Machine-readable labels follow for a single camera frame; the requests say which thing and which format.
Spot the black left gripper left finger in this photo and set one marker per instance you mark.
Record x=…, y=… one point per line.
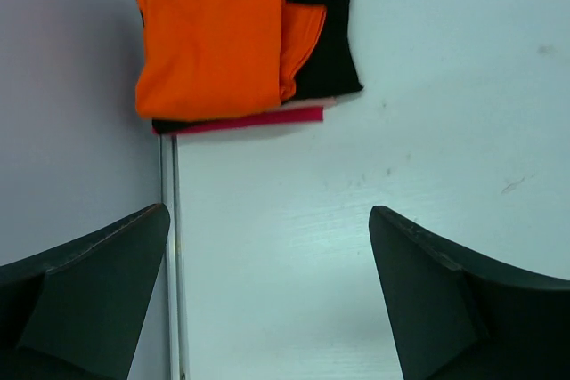
x=76, y=311

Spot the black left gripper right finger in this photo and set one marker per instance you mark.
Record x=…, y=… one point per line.
x=459, y=314

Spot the orange t shirt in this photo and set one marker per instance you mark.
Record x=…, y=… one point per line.
x=218, y=59

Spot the magenta folded t shirt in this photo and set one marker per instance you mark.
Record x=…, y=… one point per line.
x=278, y=117

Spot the light pink folded t shirt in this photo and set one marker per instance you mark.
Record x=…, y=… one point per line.
x=308, y=103

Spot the black folded t shirt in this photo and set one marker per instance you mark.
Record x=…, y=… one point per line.
x=329, y=70

